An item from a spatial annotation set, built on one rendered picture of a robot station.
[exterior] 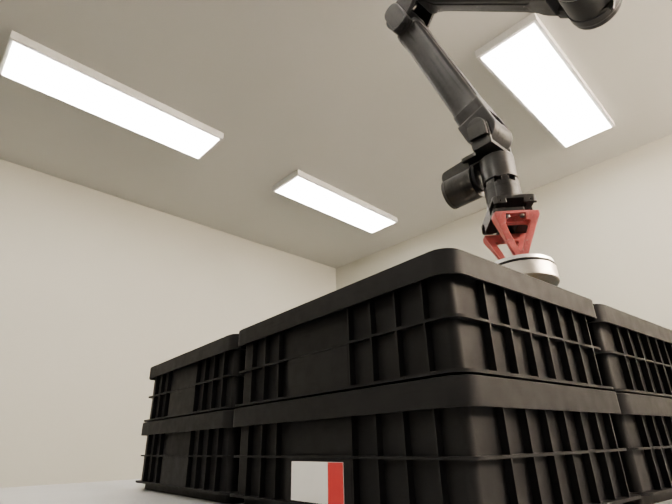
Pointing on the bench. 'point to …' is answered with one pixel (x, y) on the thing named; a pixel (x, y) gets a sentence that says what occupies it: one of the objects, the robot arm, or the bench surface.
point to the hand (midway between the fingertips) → (516, 262)
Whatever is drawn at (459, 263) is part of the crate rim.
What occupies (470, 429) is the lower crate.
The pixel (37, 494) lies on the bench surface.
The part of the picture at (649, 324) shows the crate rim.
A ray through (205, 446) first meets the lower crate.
